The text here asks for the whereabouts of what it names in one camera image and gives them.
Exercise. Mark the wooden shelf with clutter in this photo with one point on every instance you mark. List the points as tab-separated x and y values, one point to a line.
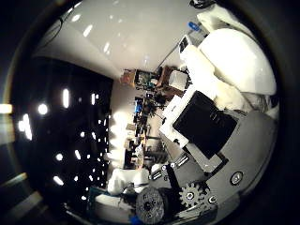
129	78

